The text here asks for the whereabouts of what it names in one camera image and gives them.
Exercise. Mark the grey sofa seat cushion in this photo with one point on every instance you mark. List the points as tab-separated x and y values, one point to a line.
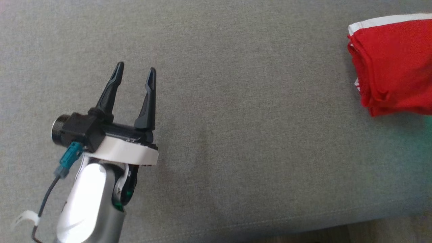
253	118

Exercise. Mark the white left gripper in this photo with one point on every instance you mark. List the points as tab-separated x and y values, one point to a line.
128	152

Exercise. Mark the red shorts with white stripes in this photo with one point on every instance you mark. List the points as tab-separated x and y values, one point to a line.
401	50

